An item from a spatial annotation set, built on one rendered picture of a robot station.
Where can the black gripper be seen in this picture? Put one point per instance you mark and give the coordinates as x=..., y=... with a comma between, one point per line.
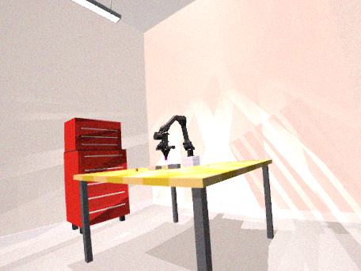
x=166, y=150

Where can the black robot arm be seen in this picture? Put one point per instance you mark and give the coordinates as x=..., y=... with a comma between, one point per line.
x=182, y=120

